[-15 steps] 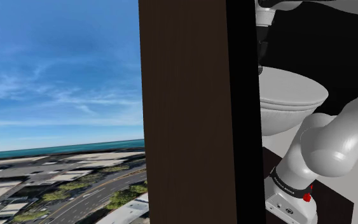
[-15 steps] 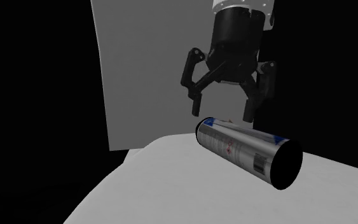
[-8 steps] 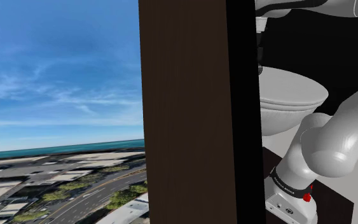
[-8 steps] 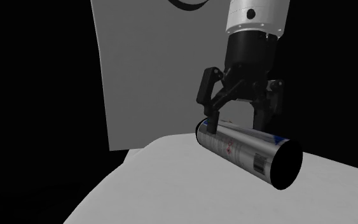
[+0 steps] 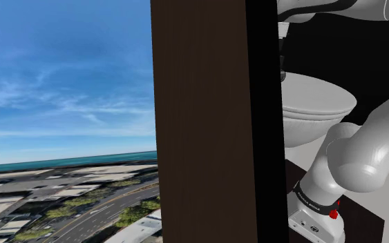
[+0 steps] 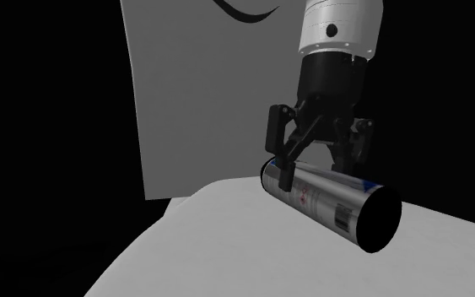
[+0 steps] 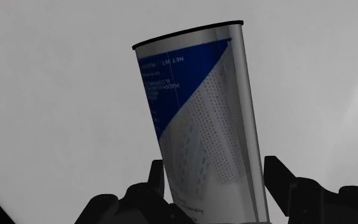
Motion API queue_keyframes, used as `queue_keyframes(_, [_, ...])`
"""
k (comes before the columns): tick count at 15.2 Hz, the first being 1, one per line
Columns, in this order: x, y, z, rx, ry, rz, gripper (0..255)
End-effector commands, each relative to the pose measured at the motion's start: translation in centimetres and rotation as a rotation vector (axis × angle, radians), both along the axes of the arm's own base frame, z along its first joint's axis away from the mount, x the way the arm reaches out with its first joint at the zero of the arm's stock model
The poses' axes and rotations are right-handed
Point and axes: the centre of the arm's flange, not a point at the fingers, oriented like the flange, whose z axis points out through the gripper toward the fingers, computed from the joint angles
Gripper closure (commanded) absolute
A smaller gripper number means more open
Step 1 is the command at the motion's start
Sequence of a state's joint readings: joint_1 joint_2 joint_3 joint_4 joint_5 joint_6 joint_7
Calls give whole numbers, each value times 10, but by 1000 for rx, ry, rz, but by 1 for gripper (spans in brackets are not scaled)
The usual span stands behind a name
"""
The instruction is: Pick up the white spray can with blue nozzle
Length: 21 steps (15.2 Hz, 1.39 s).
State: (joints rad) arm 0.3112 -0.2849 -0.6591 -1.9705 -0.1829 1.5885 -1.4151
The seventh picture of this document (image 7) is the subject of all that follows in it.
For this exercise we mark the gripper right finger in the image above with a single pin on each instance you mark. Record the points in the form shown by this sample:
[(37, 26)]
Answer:
[(309, 198)]

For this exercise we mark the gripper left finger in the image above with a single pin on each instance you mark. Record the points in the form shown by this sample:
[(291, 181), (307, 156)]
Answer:
[(141, 201)]

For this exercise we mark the silver and blue can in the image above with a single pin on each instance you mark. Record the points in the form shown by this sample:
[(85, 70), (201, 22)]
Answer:
[(203, 124)]

